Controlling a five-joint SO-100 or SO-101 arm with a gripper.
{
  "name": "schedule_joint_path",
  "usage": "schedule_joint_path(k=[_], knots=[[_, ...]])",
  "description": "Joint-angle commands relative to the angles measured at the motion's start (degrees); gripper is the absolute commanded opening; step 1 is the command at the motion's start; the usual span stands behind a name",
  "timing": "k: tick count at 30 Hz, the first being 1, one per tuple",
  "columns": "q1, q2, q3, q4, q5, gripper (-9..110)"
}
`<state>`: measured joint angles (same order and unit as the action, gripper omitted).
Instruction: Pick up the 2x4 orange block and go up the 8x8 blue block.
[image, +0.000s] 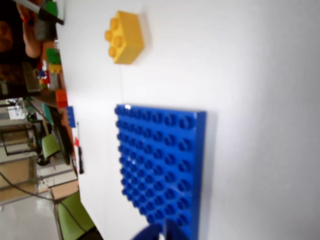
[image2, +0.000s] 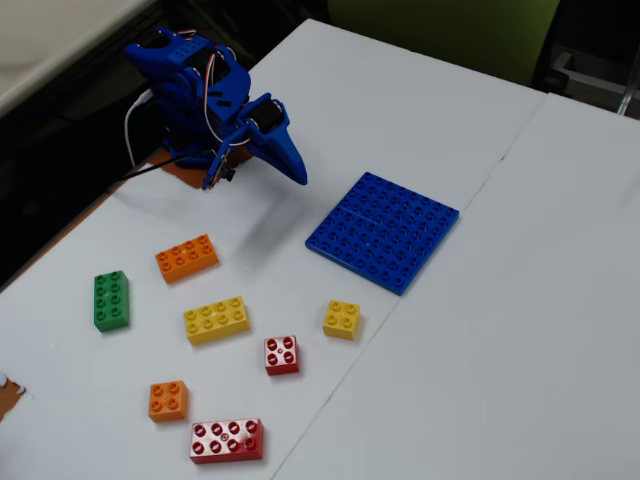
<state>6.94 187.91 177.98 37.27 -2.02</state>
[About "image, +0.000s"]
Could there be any black red screwdriver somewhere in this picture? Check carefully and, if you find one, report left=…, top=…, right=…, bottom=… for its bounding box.
left=73, top=121, right=85, bottom=175

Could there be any cardboard box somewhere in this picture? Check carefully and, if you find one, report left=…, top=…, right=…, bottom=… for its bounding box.
left=49, top=178, right=80, bottom=201

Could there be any green toy brick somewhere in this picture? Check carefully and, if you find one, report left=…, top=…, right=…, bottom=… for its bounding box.
left=45, top=48, right=62, bottom=65
left=43, top=0, right=59, bottom=18

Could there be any blue 8x8 baseplate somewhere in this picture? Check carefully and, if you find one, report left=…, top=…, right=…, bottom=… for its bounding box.
left=114, top=103, right=208, bottom=240

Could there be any yellow 2x2 toy brick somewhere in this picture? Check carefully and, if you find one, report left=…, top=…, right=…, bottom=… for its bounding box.
left=104, top=10, right=146, bottom=65

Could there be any orange toy brick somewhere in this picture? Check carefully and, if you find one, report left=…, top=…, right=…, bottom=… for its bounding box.
left=55, top=89, right=69, bottom=108

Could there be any person forearm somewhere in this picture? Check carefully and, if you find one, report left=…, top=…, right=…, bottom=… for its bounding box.
left=21, top=3, right=43, bottom=59

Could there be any green chair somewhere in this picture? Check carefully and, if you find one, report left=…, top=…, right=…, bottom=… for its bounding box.
left=40, top=133, right=62, bottom=161
left=56, top=192, right=101, bottom=240

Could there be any black grey tool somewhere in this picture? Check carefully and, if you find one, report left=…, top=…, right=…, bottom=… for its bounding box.
left=14, top=0, right=65, bottom=26

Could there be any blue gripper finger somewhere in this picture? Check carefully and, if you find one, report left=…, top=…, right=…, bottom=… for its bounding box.
left=131, top=223, right=162, bottom=240
left=164, top=219, right=192, bottom=240

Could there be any blue toy brick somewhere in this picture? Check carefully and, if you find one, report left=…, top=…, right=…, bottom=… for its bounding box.
left=66, top=106, right=76, bottom=128

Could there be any black floor cable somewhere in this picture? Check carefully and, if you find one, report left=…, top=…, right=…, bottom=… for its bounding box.
left=0, top=171, right=98, bottom=235

